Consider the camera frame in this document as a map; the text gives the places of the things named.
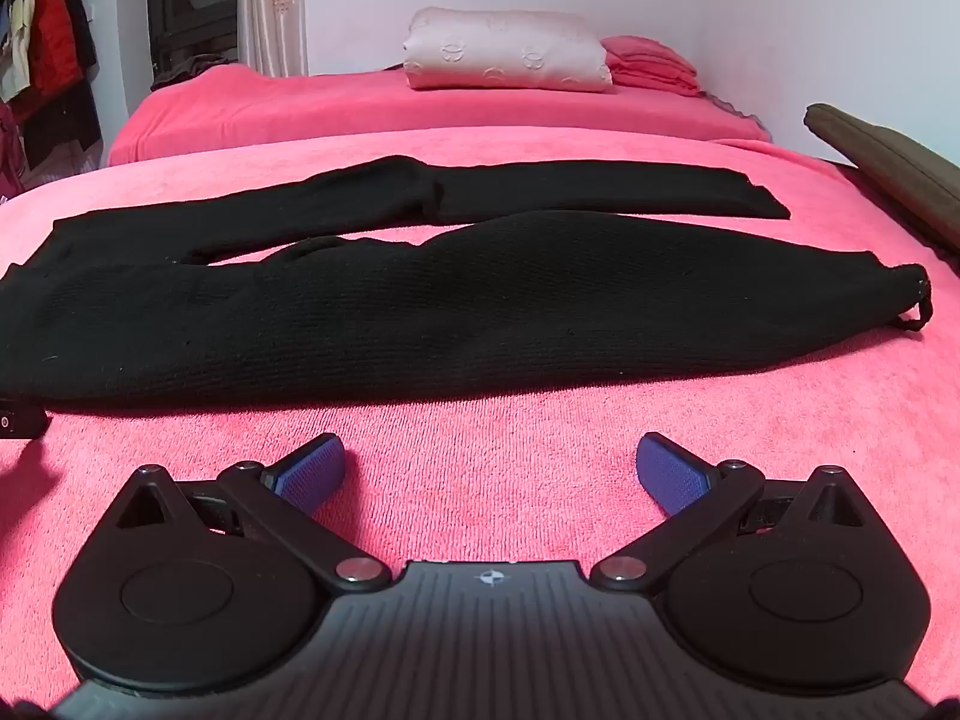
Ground black knit pants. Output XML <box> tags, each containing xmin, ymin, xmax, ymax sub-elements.
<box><xmin>0</xmin><ymin>155</ymin><xmax>935</xmax><ymax>416</ymax></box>

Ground floral beige curtain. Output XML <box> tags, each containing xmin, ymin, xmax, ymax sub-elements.
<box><xmin>238</xmin><ymin>0</ymin><xmax>309</xmax><ymax>79</ymax></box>

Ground pale yellow hanging garment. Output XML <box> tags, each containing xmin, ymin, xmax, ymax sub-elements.
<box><xmin>0</xmin><ymin>0</ymin><xmax>37</xmax><ymax>103</ymax></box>

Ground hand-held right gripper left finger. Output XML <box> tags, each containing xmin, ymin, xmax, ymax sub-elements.
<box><xmin>103</xmin><ymin>433</ymin><xmax>392</xmax><ymax>593</ymax></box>

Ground pink bed blanket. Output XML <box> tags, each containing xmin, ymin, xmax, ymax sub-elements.
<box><xmin>0</xmin><ymin>126</ymin><xmax>960</xmax><ymax>713</ymax></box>
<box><xmin>107</xmin><ymin>64</ymin><xmax>773</xmax><ymax>166</ymax></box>

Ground maroon hanging garment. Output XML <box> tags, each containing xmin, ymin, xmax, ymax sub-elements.
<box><xmin>0</xmin><ymin>101</ymin><xmax>31</xmax><ymax>196</ymax></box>

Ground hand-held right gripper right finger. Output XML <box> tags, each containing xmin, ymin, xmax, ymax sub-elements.
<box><xmin>591</xmin><ymin>432</ymin><xmax>876</xmax><ymax>593</ymax></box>

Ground dark crumpled cloth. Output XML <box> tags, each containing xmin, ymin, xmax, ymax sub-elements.
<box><xmin>150</xmin><ymin>52</ymin><xmax>242</xmax><ymax>94</ymax></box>

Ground cream embroidered pillow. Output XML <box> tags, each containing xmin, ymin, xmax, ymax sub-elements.
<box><xmin>403</xmin><ymin>7</ymin><xmax>614</xmax><ymax>93</ymax></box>

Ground red hanging jacket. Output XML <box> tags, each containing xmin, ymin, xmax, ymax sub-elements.
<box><xmin>30</xmin><ymin>0</ymin><xmax>85</xmax><ymax>100</ymax></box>

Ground olive brown cushion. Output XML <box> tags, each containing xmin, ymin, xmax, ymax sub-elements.
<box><xmin>804</xmin><ymin>103</ymin><xmax>960</xmax><ymax>256</ymax></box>

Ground folded pink blanket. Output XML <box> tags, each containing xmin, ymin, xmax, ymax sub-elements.
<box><xmin>600</xmin><ymin>34</ymin><xmax>703</xmax><ymax>98</ymax></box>

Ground black hanging garment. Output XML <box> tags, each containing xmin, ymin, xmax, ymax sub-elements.
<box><xmin>56</xmin><ymin>0</ymin><xmax>99</xmax><ymax>70</ymax></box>

